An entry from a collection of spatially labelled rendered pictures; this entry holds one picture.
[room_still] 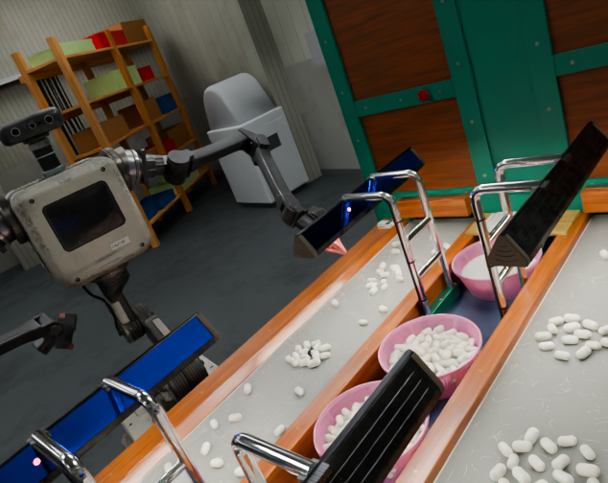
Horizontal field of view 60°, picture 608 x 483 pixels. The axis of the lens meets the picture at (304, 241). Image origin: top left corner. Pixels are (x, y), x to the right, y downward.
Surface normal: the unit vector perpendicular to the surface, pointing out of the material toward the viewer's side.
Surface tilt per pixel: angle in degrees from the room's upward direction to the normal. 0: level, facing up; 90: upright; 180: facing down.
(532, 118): 90
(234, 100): 71
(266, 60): 90
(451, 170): 90
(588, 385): 0
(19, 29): 90
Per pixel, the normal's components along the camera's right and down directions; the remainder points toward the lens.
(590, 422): -0.34, -0.87
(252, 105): 0.47, -0.21
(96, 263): 0.57, 0.11
